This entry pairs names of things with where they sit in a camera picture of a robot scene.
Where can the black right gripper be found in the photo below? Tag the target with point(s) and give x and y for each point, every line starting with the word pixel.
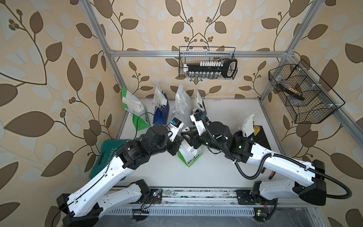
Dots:
pixel 194 137

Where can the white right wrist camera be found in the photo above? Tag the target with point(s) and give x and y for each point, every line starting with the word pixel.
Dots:
pixel 200 119

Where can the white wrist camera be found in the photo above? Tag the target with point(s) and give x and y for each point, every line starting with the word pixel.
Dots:
pixel 200 119
pixel 174 127

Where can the black socket set holder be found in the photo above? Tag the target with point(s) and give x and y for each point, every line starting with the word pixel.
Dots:
pixel 224 69

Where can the black wire basket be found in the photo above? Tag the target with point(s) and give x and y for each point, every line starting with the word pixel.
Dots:
pixel 307 96
pixel 196 54

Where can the aluminium front rail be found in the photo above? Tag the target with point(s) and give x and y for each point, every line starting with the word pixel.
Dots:
pixel 184 200

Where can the small green paper bag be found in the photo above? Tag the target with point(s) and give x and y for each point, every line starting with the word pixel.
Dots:
pixel 189 158

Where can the black wire basket back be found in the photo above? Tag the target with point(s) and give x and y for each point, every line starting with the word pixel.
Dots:
pixel 196 54

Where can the black wire basket right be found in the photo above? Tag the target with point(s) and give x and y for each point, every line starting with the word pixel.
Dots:
pixel 307 96

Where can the orange handled pliers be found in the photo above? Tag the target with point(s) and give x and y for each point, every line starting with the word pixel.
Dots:
pixel 271 175

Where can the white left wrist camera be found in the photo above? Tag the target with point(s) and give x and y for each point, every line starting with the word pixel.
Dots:
pixel 174 127

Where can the large green white bag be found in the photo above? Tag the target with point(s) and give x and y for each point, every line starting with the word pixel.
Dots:
pixel 141 120

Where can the tool in right basket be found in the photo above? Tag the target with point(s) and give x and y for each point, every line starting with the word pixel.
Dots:
pixel 292 92

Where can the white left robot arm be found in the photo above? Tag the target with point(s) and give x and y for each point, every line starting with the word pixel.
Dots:
pixel 87 205

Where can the green plastic tool case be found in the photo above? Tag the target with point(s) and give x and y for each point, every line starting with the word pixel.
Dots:
pixel 108 150

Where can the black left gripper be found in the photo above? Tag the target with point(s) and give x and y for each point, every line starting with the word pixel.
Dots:
pixel 174 144

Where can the small blue paper bag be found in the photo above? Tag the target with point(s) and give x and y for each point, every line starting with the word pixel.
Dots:
pixel 161 110

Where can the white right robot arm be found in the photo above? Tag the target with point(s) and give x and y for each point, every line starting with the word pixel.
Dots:
pixel 304 180

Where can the white paper bag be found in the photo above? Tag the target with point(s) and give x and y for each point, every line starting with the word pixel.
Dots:
pixel 183 114

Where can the black yellow flat case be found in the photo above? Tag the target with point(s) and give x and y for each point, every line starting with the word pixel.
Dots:
pixel 260 137

